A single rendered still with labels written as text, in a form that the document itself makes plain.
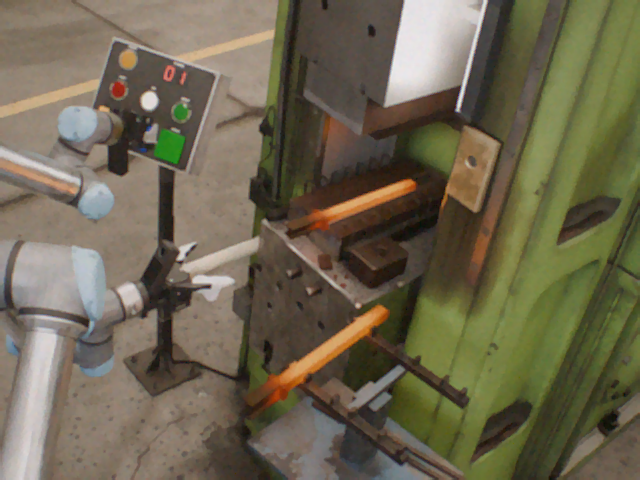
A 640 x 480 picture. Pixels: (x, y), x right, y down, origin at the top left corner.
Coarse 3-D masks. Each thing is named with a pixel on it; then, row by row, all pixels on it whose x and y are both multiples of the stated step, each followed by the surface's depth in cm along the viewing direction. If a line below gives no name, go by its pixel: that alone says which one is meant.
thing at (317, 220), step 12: (408, 180) 213; (372, 192) 206; (384, 192) 206; (396, 192) 208; (348, 204) 200; (360, 204) 201; (372, 204) 204; (312, 216) 193; (324, 216) 193; (336, 216) 196; (288, 228) 189; (300, 228) 189; (312, 228) 193; (324, 228) 194
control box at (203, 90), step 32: (160, 64) 210; (192, 64) 208; (96, 96) 216; (128, 96) 213; (160, 96) 211; (192, 96) 208; (224, 96) 213; (160, 128) 211; (192, 128) 208; (160, 160) 211; (192, 160) 209
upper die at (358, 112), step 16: (320, 80) 179; (336, 80) 175; (304, 96) 186; (320, 96) 181; (336, 96) 177; (352, 96) 173; (432, 96) 184; (448, 96) 189; (336, 112) 179; (352, 112) 174; (368, 112) 172; (384, 112) 176; (400, 112) 180; (416, 112) 184; (432, 112) 188; (352, 128) 176; (368, 128) 175; (384, 128) 179
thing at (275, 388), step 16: (368, 320) 175; (336, 336) 170; (352, 336) 170; (320, 352) 165; (336, 352) 167; (304, 368) 161; (272, 384) 155; (288, 384) 157; (256, 400) 151; (272, 400) 157
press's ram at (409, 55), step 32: (320, 0) 171; (352, 0) 164; (384, 0) 157; (416, 0) 155; (448, 0) 161; (480, 0) 168; (320, 32) 174; (352, 32) 167; (384, 32) 159; (416, 32) 160; (448, 32) 167; (320, 64) 178; (352, 64) 170; (384, 64) 162; (416, 64) 166; (448, 64) 173; (384, 96) 165; (416, 96) 172
